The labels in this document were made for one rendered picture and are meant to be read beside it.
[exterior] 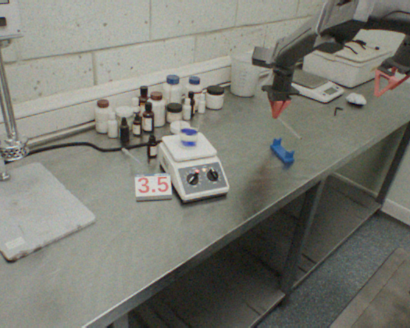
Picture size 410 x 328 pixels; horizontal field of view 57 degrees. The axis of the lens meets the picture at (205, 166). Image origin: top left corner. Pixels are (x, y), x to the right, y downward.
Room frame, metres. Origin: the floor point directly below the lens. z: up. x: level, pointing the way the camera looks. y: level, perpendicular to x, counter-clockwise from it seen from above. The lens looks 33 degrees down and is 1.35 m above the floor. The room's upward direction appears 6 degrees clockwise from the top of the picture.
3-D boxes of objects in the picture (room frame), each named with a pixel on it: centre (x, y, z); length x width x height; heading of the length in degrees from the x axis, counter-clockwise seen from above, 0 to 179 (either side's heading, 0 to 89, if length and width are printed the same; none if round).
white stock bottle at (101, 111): (1.08, 0.34, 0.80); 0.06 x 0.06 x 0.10
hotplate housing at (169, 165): (0.87, 0.04, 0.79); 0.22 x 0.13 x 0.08; 27
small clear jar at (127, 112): (1.11, 0.28, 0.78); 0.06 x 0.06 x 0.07
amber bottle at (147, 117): (1.11, 0.20, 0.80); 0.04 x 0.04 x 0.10
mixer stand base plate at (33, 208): (0.68, 0.41, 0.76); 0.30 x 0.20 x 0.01; 48
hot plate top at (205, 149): (0.89, 0.05, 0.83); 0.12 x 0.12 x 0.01; 27
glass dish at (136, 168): (0.86, 0.18, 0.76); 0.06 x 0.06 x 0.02
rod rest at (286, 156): (1.04, -0.24, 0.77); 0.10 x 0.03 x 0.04; 22
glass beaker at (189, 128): (0.88, 0.05, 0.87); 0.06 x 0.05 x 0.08; 164
